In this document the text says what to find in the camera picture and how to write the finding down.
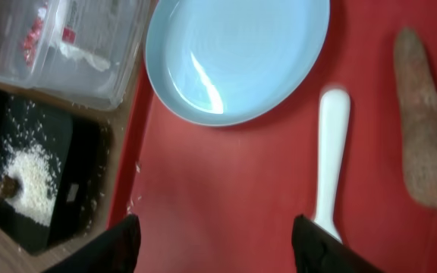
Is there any black plastic tray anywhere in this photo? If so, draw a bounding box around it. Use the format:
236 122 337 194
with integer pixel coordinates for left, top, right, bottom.
0 91 102 255

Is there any brown food scrap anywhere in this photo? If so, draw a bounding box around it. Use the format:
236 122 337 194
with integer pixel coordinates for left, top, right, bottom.
0 175 21 202

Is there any clear plastic bin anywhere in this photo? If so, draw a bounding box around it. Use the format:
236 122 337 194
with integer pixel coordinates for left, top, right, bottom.
0 0 150 111

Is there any light blue plate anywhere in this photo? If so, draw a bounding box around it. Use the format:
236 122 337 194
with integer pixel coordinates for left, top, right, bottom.
145 0 331 127

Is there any white rice pile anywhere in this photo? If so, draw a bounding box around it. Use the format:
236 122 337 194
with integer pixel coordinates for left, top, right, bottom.
0 98 64 228

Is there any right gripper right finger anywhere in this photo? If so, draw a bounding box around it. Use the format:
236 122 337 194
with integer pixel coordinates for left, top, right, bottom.
291 215 382 273

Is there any red snack wrapper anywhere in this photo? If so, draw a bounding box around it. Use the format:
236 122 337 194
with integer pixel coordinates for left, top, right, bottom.
22 2 48 67

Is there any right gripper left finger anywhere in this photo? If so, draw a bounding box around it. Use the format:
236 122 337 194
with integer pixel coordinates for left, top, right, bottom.
45 214 141 273

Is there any brown sweet potato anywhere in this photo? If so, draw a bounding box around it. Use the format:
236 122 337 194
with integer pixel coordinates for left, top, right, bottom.
393 27 437 210

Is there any white plastic spoon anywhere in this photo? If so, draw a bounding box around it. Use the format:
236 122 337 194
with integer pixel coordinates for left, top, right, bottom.
313 88 351 242

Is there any red serving tray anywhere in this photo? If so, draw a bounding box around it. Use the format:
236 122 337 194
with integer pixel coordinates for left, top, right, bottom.
108 0 437 272

